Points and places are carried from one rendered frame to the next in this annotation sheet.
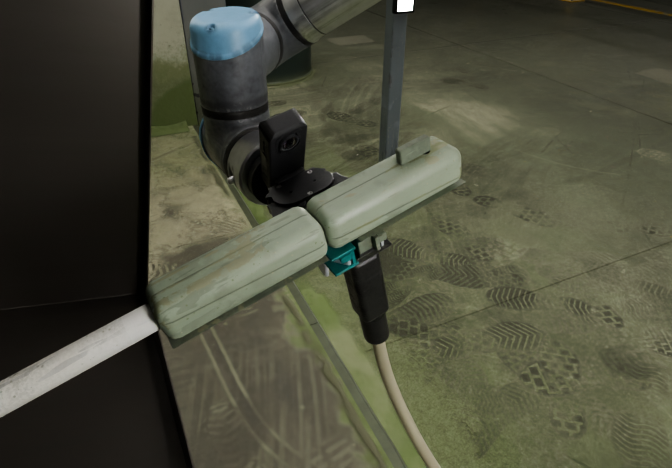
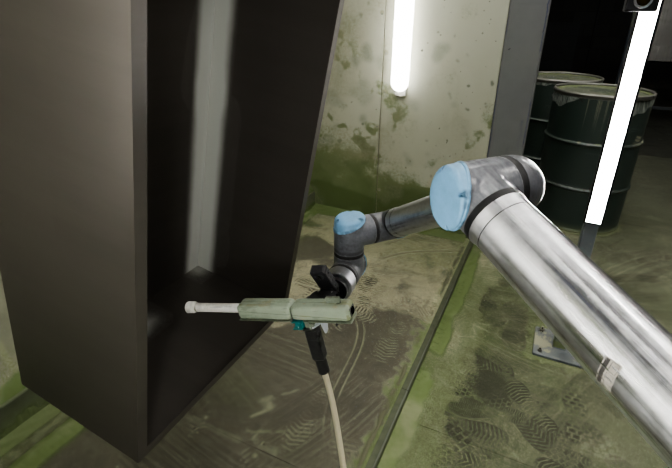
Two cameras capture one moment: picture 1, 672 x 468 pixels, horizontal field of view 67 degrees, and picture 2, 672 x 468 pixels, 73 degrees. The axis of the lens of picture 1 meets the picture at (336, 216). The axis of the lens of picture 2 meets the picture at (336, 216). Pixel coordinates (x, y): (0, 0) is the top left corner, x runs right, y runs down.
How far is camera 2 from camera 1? 0.88 m
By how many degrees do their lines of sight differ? 45
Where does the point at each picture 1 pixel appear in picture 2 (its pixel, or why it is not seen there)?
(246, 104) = (343, 254)
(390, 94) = not seen: hidden behind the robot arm
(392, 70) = not seen: hidden behind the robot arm
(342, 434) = (357, 443)
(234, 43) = (342, 229)
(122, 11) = (296, 211)
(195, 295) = (246, 307)
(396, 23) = (586, 229)
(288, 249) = (275, 309)
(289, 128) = (316, 271)
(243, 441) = (318, 410)
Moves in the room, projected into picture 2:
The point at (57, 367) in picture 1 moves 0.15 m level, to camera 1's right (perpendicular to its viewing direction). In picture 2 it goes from (214, 306) to (242, 335)
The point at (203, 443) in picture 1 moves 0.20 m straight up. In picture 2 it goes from (305, 398) to (304, 354)
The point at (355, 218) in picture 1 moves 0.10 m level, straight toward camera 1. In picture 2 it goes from (299, 311) to (261, 327)
